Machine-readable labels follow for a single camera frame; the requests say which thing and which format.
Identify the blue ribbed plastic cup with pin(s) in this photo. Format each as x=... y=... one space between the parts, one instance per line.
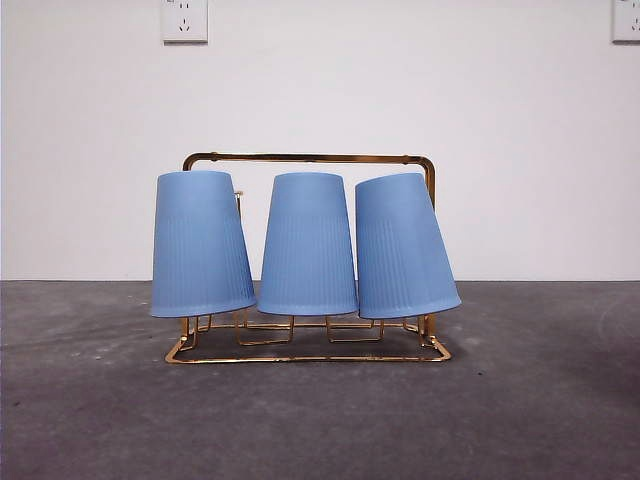
x=200 y=250
x=400 y=250
x=307 y=250

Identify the white wall socket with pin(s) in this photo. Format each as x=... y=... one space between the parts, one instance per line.
x=627 y=20
x=184 y=20

